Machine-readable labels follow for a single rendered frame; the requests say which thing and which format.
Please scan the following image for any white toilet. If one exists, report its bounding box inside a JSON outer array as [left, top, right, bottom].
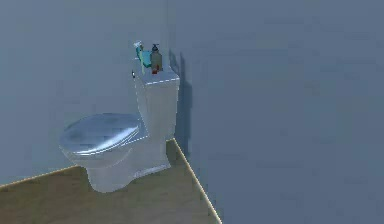
[[58, 57, 181, 194]]

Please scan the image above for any brown soap dispenser bottle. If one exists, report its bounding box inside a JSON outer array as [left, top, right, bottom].
[[149, 43, 164, 75]]

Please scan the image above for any teal spray bottle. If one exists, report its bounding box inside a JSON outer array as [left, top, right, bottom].
[[133, 40, 153, 76]]

